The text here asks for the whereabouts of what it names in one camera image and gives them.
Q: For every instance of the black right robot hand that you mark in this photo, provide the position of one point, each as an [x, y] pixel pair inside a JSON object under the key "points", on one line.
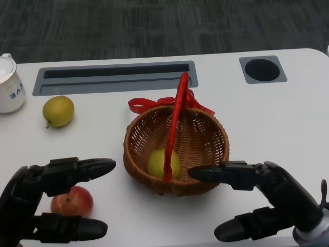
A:
{"points": [[285, 190]]}

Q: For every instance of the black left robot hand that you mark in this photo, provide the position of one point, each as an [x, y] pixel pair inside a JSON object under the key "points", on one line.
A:
{"points": [[23, 185]]}

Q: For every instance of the red apple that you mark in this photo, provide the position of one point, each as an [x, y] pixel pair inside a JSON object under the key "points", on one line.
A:
{"points": [[77, 203]]}

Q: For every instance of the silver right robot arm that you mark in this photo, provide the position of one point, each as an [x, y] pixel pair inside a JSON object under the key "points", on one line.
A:
{"points": [[316, 236]]}

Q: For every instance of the yellow green pear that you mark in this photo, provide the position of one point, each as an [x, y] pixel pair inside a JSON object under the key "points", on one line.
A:
{"points": [[59, 110], [156, 164]]}

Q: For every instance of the white mug with blue print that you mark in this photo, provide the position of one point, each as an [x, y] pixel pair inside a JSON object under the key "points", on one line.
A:
{"points": [[10, 85]]}

